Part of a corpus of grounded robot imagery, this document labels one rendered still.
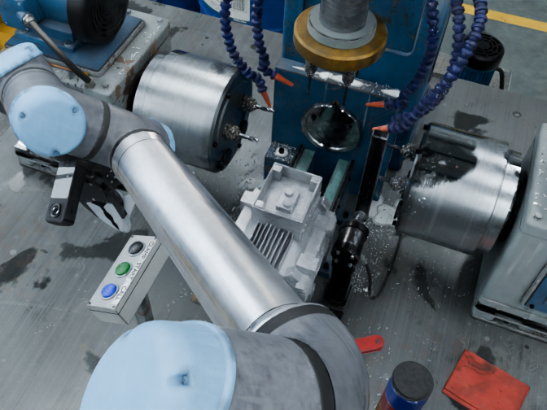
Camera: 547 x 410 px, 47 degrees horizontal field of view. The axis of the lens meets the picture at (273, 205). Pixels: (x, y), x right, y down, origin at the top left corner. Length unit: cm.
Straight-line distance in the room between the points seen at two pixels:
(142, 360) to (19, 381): 102
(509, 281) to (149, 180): 84
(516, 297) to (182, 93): 83
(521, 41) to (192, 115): 262
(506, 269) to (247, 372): 99
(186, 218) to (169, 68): 73
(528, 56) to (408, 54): 220
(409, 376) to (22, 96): 66
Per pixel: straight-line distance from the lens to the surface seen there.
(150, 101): 140
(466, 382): 143
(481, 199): 128
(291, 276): 115
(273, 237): 118
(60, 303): 150
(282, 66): 144
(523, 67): 355
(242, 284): 62
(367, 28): 122
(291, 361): 47
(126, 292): 116
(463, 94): 200
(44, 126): 89
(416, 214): 130
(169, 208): 75
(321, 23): 121
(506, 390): 146
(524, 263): 134
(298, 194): 121
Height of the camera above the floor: 207
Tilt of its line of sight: 52 degrees down
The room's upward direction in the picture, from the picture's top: 4 degrees clockwise
